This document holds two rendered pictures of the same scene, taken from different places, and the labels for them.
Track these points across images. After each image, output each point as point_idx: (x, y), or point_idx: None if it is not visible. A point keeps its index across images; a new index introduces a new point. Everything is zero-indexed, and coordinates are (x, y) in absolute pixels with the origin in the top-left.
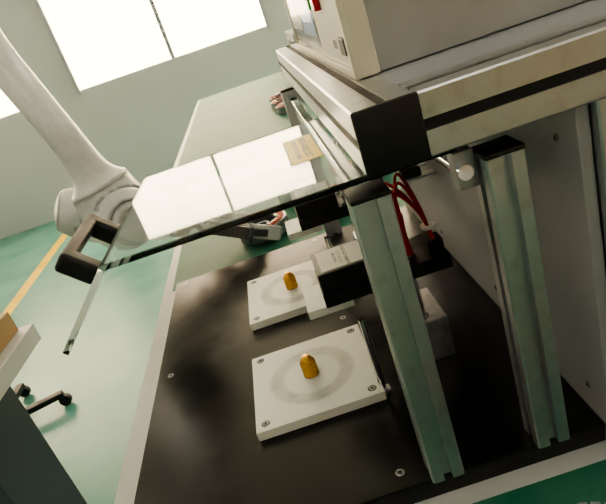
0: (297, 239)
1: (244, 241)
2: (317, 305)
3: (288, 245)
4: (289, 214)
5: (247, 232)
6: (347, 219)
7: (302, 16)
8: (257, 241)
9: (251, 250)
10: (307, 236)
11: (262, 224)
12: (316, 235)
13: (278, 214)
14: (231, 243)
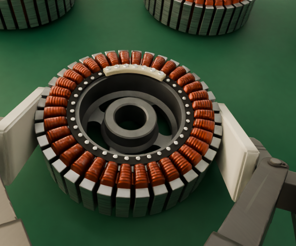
0: (264, 121)
1: (144, 211)
2: None
3: (280, 150)
4: (81, 54)
5: None
6: (268, 36)
7: None
8: (196, 186)
9: (196, 225)
10: (271, 103)
11: (234, 129)
12: (287, 93)
13: (167, 69)
14: (36, 237)
